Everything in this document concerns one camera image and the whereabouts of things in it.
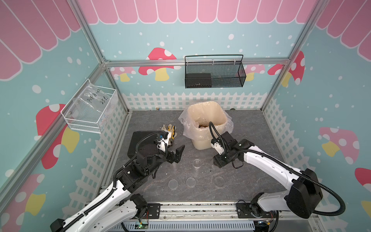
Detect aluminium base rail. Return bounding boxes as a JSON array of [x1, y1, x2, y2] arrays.
[[110, 202, 320, 232]]

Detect black plastic tool case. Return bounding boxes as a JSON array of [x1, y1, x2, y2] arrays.
[[127, 130, 168, 160]]

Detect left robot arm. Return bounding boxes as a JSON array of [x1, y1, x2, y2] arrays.
[[50, 130, 185, 232]]

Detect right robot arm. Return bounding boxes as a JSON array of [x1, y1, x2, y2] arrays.
[[209, 122, 346, 219]]

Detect clear plastic bin liner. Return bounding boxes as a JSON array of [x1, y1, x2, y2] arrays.
[[179, 101, 234, 141]]

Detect black wire mesh basket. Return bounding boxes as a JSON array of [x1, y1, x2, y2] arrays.
[[184, 54, 246, 88]]

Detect black box in basket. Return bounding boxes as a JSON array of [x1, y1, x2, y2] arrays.
[[185, 73, 212, 89]]

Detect white yellow work gloves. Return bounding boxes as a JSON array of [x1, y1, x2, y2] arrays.
[[161, 124, 177, 147]]

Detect clear tea jar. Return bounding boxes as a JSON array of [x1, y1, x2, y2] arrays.
[[192, 159, 203, 177]]

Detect beige trash bin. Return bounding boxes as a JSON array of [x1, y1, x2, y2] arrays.
[[185, 101, 228, 150]]

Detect clear plastic bag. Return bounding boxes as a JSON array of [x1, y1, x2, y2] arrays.
[[71, 79, 119, 132]]

